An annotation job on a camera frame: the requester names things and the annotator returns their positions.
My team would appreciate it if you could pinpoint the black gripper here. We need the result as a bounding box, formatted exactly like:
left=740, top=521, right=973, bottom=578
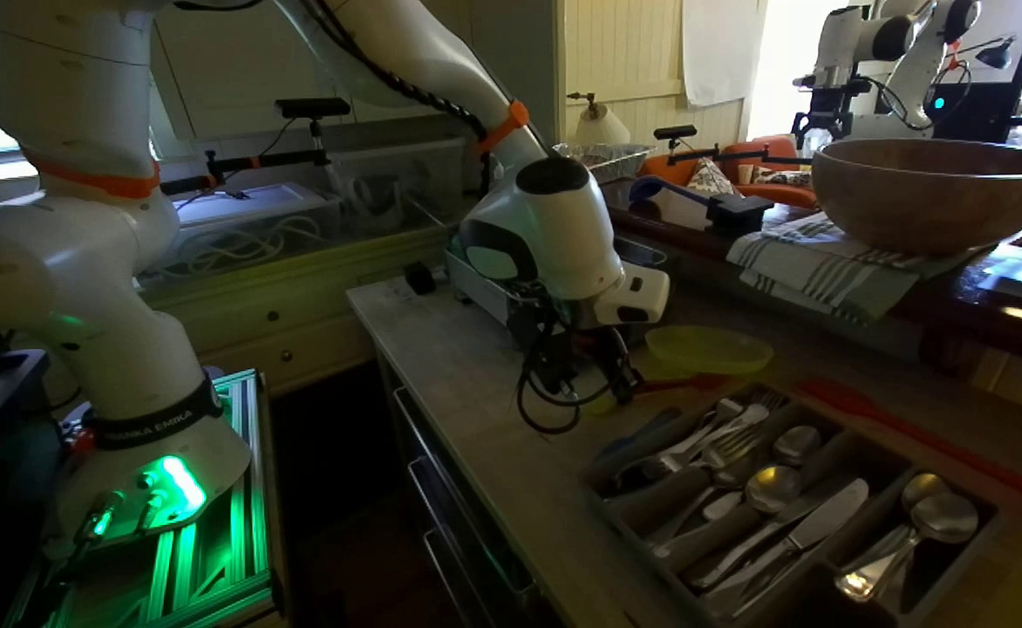
left=510, top=296, right=642, bottom=404

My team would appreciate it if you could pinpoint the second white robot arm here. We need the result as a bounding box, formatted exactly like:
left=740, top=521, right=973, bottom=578
left=790, top=0, right=980, bottom=154

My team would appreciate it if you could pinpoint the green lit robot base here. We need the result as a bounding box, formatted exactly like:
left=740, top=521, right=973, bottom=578
left=10, top=371, right=270, bottom=628

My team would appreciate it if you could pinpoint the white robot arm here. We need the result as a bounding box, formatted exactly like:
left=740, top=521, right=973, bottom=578
left=0, top=0, right=670, bottom=554

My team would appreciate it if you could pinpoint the yellow plastic plate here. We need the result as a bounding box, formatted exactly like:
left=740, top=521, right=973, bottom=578
left=644, top=326, right=775, bottom=377

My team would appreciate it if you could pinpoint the silver fork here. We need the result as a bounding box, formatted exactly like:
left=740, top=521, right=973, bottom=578
left=654, top=402, right=770, bottom=476

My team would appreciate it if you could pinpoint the striped dish towel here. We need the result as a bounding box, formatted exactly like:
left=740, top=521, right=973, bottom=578
left=729, top=214, right=961, bottom=330

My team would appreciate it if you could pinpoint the silver spoon in middle slot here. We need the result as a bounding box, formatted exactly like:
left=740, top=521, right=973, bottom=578
left=644, top=461, right=808, bottom=552

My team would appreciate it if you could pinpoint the grey cutlery tray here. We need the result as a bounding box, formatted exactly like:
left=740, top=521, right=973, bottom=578
left=585, top=383, right=994, bottom=628

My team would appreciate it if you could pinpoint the wooden bowl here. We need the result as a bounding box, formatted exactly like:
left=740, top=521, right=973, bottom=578
left=813, top=140, right=1022, bottom=254

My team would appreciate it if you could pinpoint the large silver spoon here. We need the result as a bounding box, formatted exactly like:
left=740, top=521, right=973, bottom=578
left=833, top=473, right=980, bottom=604

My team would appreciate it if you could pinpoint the white handled table knife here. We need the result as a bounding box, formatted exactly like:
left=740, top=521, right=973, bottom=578
left=698, top=480, right=873, bottom=592

